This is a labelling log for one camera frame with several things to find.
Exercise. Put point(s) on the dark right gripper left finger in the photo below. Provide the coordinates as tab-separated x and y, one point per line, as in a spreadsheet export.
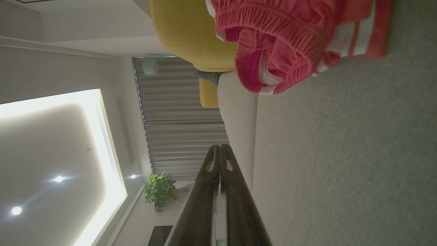
201	205

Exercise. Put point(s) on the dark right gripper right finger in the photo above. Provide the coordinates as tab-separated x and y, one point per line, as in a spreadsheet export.
239	212

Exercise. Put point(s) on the red shorts white stripes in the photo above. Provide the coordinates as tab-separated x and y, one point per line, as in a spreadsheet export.
293	37

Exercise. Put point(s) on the green potted plant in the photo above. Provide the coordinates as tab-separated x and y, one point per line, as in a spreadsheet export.
159	191

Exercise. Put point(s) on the dark cabinet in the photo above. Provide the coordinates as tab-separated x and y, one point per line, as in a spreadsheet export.
160	236

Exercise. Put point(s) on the grey pleated curtain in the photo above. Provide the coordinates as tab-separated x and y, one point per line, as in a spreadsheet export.
177	119

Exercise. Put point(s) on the small yellow cushion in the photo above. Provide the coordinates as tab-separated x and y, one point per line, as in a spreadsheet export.
209	94

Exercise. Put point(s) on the grey fabric sofa seat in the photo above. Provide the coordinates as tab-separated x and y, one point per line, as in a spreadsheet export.
341	153

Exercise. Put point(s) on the large yellow sofa cushion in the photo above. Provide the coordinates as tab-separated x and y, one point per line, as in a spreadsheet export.
187	30

